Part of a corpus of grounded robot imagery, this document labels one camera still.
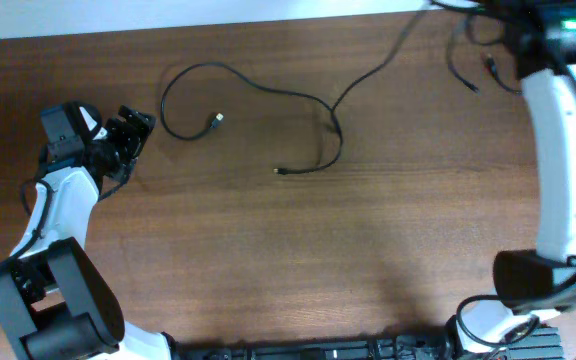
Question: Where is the black USB cable bundle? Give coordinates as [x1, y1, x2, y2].
[159, 61, 344, 176]

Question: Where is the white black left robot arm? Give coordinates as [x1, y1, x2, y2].
[0, 101, 179, 360]

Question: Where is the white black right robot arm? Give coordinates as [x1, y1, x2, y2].
[448, 1, 576, 359]

